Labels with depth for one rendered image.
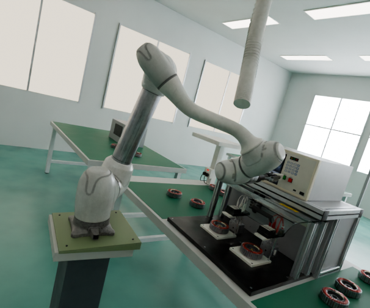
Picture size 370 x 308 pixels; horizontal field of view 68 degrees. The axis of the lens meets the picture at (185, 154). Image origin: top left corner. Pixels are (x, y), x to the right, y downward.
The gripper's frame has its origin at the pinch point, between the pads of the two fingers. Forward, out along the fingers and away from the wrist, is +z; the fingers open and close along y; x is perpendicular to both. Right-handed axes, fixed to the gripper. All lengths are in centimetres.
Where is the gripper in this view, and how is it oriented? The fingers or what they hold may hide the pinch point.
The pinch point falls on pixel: (278, 176)
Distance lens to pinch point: 144.8
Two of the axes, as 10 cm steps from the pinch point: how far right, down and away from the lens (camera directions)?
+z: 7.9, 1.1, 6.1
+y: 5.6, 2.8, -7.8
